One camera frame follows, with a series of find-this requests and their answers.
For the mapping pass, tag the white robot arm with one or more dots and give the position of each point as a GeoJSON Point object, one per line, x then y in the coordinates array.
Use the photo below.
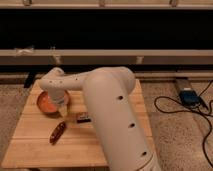
{"type": "Point", "coordinates": [106, 96]}

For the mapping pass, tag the long white shelf rail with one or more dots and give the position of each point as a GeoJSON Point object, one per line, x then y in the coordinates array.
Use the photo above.
{"type": "Point", "coordinates": [52, 56]}

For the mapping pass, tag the blue power adapter box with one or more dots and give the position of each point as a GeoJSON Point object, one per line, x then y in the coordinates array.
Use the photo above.
{"type": "Point", "coordinates": [189, 97]}

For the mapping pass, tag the wooden table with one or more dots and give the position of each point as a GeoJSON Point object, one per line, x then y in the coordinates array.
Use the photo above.
{"type": "Point", "coordinates": [29, 146]}

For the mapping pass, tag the small dark rectangular box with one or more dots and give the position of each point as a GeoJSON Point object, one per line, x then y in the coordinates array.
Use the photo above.
{"type": "Point", "coordinates": [82, 118]}

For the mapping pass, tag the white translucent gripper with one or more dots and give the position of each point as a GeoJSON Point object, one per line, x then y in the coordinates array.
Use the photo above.
{"type": "Point", "coordinates": [63, 110]}

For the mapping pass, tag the orange ceramic bowl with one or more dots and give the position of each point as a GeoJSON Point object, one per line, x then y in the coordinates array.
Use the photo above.
{"type": "Point", "coordinates": [46, 105]}

